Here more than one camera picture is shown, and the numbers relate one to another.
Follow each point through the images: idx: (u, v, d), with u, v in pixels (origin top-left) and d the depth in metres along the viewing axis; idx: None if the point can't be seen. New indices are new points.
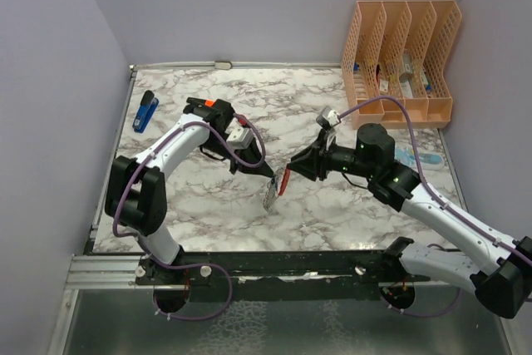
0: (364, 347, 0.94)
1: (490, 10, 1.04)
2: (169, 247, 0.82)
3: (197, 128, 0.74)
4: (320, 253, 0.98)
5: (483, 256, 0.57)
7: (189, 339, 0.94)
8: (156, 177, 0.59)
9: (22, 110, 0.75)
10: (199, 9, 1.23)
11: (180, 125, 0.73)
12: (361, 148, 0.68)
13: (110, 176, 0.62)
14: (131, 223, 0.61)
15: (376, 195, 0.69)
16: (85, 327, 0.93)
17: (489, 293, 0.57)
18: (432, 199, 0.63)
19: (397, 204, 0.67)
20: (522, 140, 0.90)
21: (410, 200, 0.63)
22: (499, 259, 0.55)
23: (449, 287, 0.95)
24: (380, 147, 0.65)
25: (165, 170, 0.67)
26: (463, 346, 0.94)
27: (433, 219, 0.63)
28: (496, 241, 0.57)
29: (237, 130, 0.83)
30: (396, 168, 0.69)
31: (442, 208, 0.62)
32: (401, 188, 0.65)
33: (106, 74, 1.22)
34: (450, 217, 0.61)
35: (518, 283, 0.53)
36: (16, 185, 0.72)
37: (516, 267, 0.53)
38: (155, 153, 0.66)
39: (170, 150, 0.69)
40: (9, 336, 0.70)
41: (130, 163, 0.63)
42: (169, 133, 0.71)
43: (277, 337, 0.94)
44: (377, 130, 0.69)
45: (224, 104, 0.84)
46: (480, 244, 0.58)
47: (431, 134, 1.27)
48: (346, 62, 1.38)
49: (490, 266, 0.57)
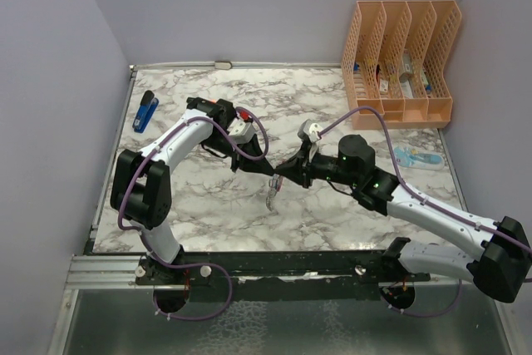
0: (364, 347, 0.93)
1: (490, 10, 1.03)
2: (168, 248, 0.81)
3: (201, 123, 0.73)
4: (320, 253, 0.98)
5: (468, 244, 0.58)
7: (189, 340, 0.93)
8: (162, 170, 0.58)
9: (21, 109, 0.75)
10: (199, 9, 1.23)
11: (184, 119, 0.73)
12: (343, 160, 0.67)
13: (116, 169, 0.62)
14: (136, 216, 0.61)
15: (361, 203, 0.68)
16: (85, 327, 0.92)
17: (486, 279, 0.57)
18: (411, 196, 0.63)
19: (381, 209, 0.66)
20: (522, 140, 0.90)
21: (392, 202, 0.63)
22: (483, 242, 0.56)
23: (448, 285, 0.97)
24: (362, 159, 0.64)
25: (169, 164, 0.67)
26: (463, 346, 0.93)
27: (416, 217, 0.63)
28: (477, 225, 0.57)
29: (238, 125, 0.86)
30: (379, 175, 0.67)
31: (422, 203, 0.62)
32: (383, 194, 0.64)
33: (106, 73, 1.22)
34: (431, 211, 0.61)
35: (506, 263, 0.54)
36: (16, 185, 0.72)
37: (501, 248, 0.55)
38: (160, 147, 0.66)
39: (175, 143, 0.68)
40: (10, 335, 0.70)
41: (136, 157, 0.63)
42: (174, 127, 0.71)
43: (277, 337, 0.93)
44: (358, 140, 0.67)
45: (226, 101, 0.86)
46: (463, 230, 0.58)
47: (431, 134, 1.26)
48: (345, 62, 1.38)
49: (477, 251, 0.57)
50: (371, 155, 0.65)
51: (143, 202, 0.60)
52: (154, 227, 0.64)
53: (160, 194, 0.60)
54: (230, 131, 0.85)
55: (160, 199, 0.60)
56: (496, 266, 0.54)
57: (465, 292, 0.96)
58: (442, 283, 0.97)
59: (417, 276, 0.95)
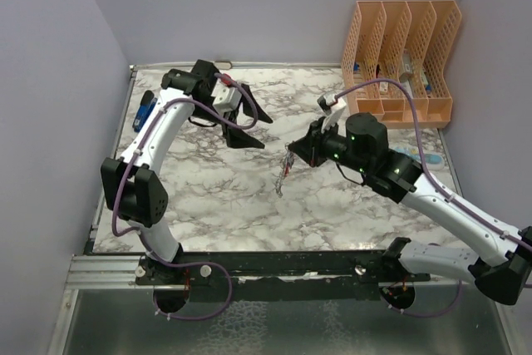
0: (365, 347, 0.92)
1: (490, 10, 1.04)
2: (167, 248, 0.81)
3: (179, 106, 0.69)
4: (320, 253, 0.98)
5: (490, 249, 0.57)
7: (189, 340, 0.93)
8: (149, 174, 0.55)
9: (21, 109, 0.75)
10: (199, 10, 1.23)
11: (161, 106, 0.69)
12: (352, 140, 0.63)
13: (102, 177, 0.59)
14: (137, 214, 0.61)
15: (376, 189, 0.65)
16: (85, 327, 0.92)
17: (493, 283, 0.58)
18: (435, 190, 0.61)
19: (397, 195, 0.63)
20: (522, 140, 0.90)
21: (415, 193, 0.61)
22: (507, 253, 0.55)
23: (449, 286, 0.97)
24: (371, 135, 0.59)
25: (154, 164, 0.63)
26: (462, 346, 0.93)
27: (436, 214, 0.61)
28: (504, 234, 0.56)
29: (222, 92, 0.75)
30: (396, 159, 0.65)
31: (448, 200, 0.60)
32: (402, 179, 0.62)
33: (106, 73, 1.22)
34: (457, 211, 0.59)
35: (525, 273, 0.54)
36: (17, 185, 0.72)
37: (524, 260, 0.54)
38: (140, 149, 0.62)
39: (157, 140, 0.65)
40: (10, 335, 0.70)
41: (121, 164, 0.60)
42: (151, 120, 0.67)
43: (277, 337, 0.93)
44: (364, 118, 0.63)
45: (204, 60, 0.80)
46: (488, 237, 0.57)
47: (431, 134, 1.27)
48: (345, 62, 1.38)
49: (497, 258, 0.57)
50: (384, 134, 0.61)
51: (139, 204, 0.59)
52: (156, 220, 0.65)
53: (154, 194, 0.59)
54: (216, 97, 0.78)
55: (155, 197, 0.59)
56: (517, 278, 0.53)
57: (465, 291, 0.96)
58: (443, 283, 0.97)
59: (417, 276, 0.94)
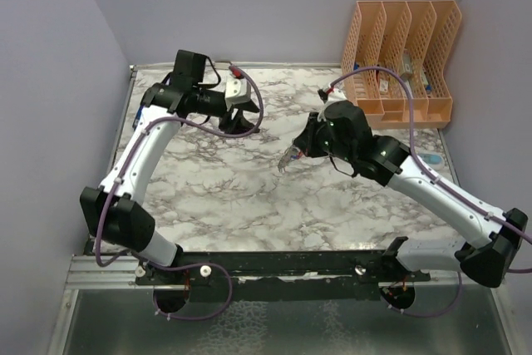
0: (364, 347, 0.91)
1: (489, 11, 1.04)
2: (168, 249, 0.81)
3: (163, 125, 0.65)
4: (320, 253, 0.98)
5: (475, 231, 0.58)
7: (189, 340, 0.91)
8: (131, 204, 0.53)
9: (21, 109, 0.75)
10: (199, 10, 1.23)
11: (143, 128, 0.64)
12: (332, 126, 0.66)
13: (82, 209, 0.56)
14: (121, 243, 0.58)
15: (363, 173, 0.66)
16: (85, 327, 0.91)
17: (480, 267, 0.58)
18: (421, 173, 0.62)
19: (384, 179, 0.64)
20: (523, 140, 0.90)
21: (401, 175, 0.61)
22: (492, 234, 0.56)
23: (448, 286, 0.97)
24: (347, 118, 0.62)
25: (137, 192, 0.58)
26: (463, 346, 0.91)
27: (423, 195, 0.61)
28: (488, 215, 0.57)
29: (233, 86, 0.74)
30: (383, 142, 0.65)
31: (434, 182, 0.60)
32: (389, 162, 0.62)
33: (106, 73, 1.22)
34: (441, 192, 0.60)
35: (509, 255, 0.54)
36: (16, 185, 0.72)
37: (507, 241, 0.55)
38: (120, 176, 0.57)
39: (138, 165, 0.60)
40: (10, 335, 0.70)
41: (100, 194, 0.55)
42: (132, 143, 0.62)
43: (277, 337, 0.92)
44: (342, 104, 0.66)
45: (184, 53, 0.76)
46: (473, 218, 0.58)
47: (431, 134, 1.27)
48: (345, 62, 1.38)
49: (482, 240, 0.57)
50: (360, 115, 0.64)
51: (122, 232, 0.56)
52: (143, 248, 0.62)
53: (137, 221, 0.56)
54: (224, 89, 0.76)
55: (139, 224, 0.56)
56: (501, 258, 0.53)
57: (465, 291, 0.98)
58: (443, 283, 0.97)
59: (416, 275, 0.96)
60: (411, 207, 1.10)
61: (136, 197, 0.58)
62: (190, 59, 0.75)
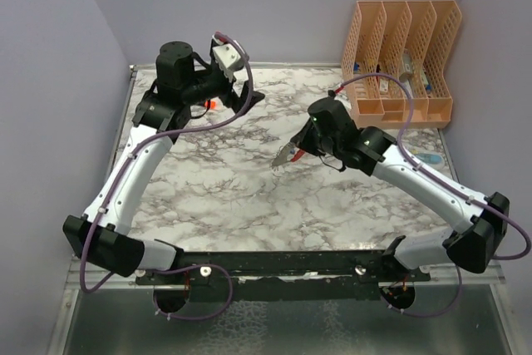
0: (365, 347, 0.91)
1: (490, 11, 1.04)
2: (165, 254, 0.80)
3: (150, 148, 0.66)
4: (320, 253, 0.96)
5: (456, 215, 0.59)
7: (189, 340, 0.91)
8: (114, 238, 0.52)
9: (21, 109, 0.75)
10: (199, 10, 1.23)
11: (130, 152, 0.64)
12: (316, 120, 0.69)
13: (66, 237, 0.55)
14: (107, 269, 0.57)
15: (349, 163, 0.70)
16: (85, 327, 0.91)
17: (465, 253, 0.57)
18: (405, 160, 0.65)
19: (368, 167, 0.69)
20: (523, 140, 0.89)
21: (383, 162, 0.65)
22: (472, 217, 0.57)
23: (448, 286, 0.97)
24: (328, 111, 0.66)
25: (121, 221, 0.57)
26: (463, 347, 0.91)
27: (406, 181, 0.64)
28: (469, 199, 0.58)
29: (229, 56, 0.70)
30: (366, 131, 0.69)
31: (416, 169, 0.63)
32: (372, 151, 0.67)
33: (106, 74, 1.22)
34: (423, 178, 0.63)
35: (491, 239, 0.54)
36: (16, 186, 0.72)
37: (489, 224, 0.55)
38: (105, 206, 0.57)
39: (124, 192, 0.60)
40: (10, 334, 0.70)
41: (85, 223, 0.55)
42: (117, 169, 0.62)
43: (277, 337, 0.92)
44: (324, 99, 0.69)
45: (163, 62, 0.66)
46: (454, 202, 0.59)
47: (431, 134, 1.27)
48: (345, 62, 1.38)
49: (464, 224, 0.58)
50: (342, 108, 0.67)
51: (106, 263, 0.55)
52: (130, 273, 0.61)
53: (121, 253, 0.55)
54: (219, 61, 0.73)
55: (124, 255, 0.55)
56: (483, 240, 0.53)
57: (465, 291, 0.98)
58: (443, 283, 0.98)
59: (417, 275, 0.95)
60: (411, 207, 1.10)
61: (121, 226, 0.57)
62: (172, 69, 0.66)
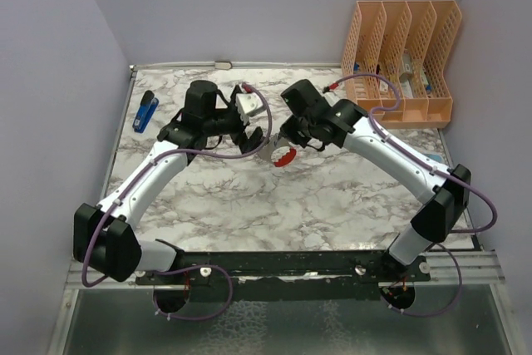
0: (365, 347, 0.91)
1: (490, 11, 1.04)
2: (165, 257, 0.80)
3: (170, 159, 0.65)
4: (320, 253, 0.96)
5: (421, 185, 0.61)
7: (189, 340, 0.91)
8: (123, 229, 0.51)
9: (21, 109, 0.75)
10: (199, 10, 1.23)
11: (153, 157, 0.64)
12: (289, 101, 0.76)
13: (73, 227, 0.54)
14: (103, 269, 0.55)
15: (324, 137, 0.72)
16: (85, 327, 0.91)
17: (428, 221, 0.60)
18: (374, 133, 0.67)
19: (340, 139, 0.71)
20: (523, 140, 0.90)
21: (353, 135, 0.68)
22: (435, 186, 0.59)
23: (448, 286, 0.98)
24: (296, 87, 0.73)
25: (132, 217, 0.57)
26: (463, 346, 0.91)
27: (375, 152, 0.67)
28: (432, 170, 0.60)
29: (249, 102, 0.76)
30: (337, 106, 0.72)
31: (384, 140, 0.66)
32: (342, 122, 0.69)
33: (106, 74, 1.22)
34: (390, 149, 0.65)
35: (451, 206, 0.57)
36: (17, 186, 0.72)
37: (450, 193, 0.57)
38: (120, 199, 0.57)
39: (140, 191, 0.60)
40: (11, 334, 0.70)
41: (96, 212, 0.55)
42: (137, 170, 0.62)
43: (277, 337, 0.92)
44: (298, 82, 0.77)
45: (191, 94, 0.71)
46: (418, 173, 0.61)
47: (431, 134, 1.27)
48: (345, 62, 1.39)
49: (426, 194, 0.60)
50: (307, 84, 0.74)
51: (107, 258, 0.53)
52: (123, 280, 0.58)
53: (125, 248, 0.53)
54: (238, 106, 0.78)
55: (127, 252, 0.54)
56: (443, 209, 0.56)
57: (465, 291, 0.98)
58: (443, 283, 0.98)
59: (417, 276, 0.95)
60: (411, 207, 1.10)
61: (130, 222, 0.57)
62: (199, 100, 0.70)
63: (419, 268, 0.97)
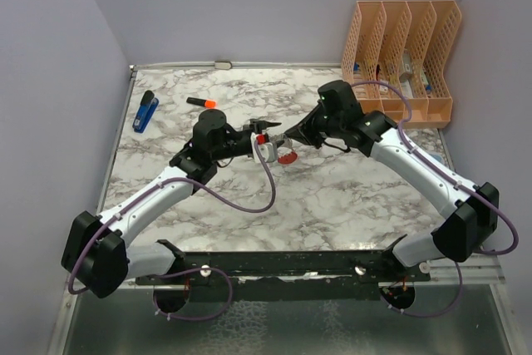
0: (365, 347, 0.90)
1: (490, 10, 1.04)
2: (161, 262, 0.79)
3: (177, 184, 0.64)
4: (320, 253, 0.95)
5: (442, 198, 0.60)
7: (189, 340, 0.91)
8: (115, 243, 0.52)
9: (21, 109, 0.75)
10: (199, 10, 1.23)
11: (160, 179, 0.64)
12: (322, 99, 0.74)
13: (70, 232, 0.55)
14: (85, 283, 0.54)
15: (349, 141, 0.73)
16: (84, 327, 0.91)
17: (447, 235, 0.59)
18: (401, 144, 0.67)
19: (367, 147, 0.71)
20: (523, 140, 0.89)
21: (380, 143, 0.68)
22: (457, 200, 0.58)
23: (448, 286, 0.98)
24: (335, 90, 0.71)
25: (128, 234, 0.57)
26: (463, 347, 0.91)
27: (400, 163, 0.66)
28: (456, 184, 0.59)
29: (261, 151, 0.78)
30: (368, 115, 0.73)
31: (410, 151, 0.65)
32: (372, 132, 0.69)
33: (106, 73, 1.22)
34: (415, 160, 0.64)
35: (473, 223, 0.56)
36: (16, 186, 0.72)
37: (472, 209, 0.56)
38: (120, 214, 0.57)
39: (141, 210, 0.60)
40: (10, 334, 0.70)
41: (95, 223, 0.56)
42: (143, 190, 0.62)
43: (277, 337, 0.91)
44: (333, 80, 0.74)
45: (197, 130, 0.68)
46: (441, 186, 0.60)
47: (431, 134, 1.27)
48: (345, 62, 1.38)
49: (448, 208, 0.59)
50: (347, 87, 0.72)
51: (92, 273, 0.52)
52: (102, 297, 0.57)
53: (112, 264, 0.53)
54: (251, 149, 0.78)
55: (113, 268, 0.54)
56: (463, 224, 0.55)
57: (465, 292, 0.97)
58: (443, 283, 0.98)
59: (417, 276, 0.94)
60: (411, 207, 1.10)
61: (125, 238, 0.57)
62: (207, 136, 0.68)
63: (419, 268, 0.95)
